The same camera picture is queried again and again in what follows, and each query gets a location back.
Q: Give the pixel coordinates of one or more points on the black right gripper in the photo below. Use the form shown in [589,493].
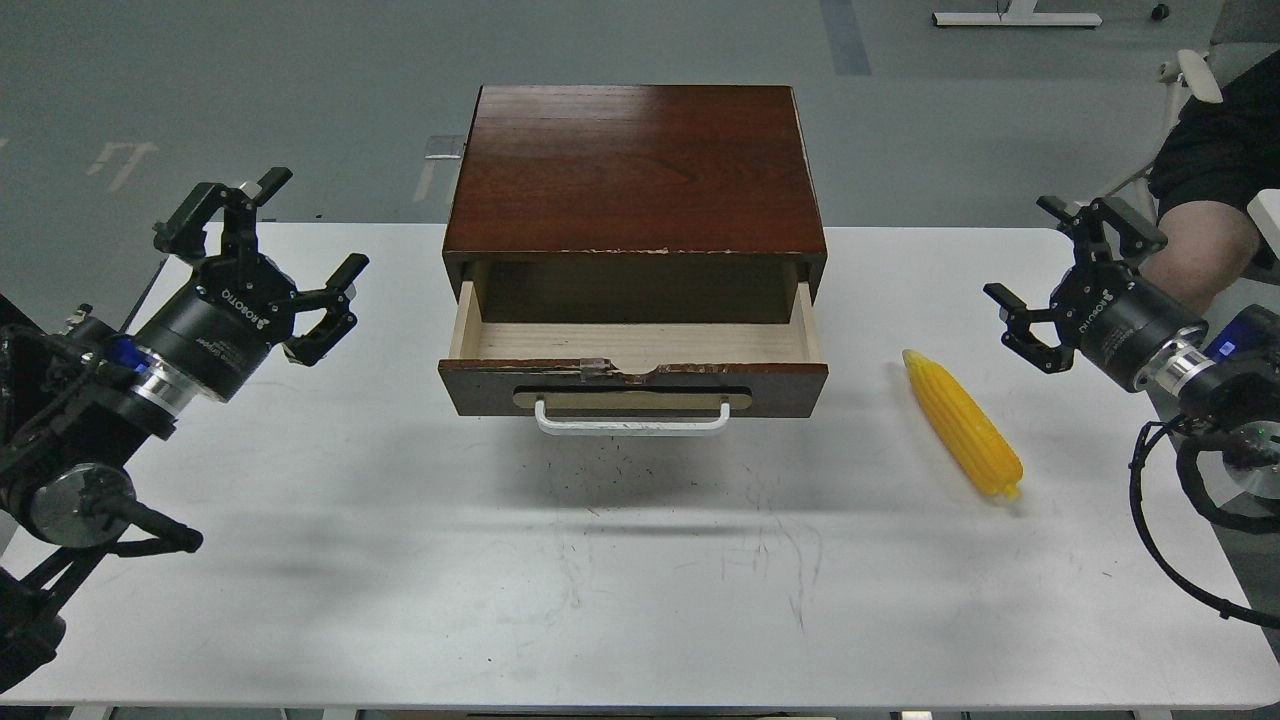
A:
[1102,308]

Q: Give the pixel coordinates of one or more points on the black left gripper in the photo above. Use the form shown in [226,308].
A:
[210,325]

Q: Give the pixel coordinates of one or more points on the yellow corn cob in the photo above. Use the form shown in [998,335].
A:
[973,441]

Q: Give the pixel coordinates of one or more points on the wooden drawer with white handle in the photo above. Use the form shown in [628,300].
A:
[689,373]

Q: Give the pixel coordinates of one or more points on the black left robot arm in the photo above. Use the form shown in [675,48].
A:
[79,403]

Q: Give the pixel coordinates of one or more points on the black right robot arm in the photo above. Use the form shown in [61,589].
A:
[1229,402]

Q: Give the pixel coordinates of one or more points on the seated person in black shorts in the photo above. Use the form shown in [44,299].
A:
[1215,190]

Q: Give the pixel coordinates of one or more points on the white chair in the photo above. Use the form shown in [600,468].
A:
[1180,130]

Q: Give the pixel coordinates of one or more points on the white table base on floor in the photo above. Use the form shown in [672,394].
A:
[1017,14]

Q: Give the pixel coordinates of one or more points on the dark wooden cabinet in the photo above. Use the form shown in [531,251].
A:
[701,170]

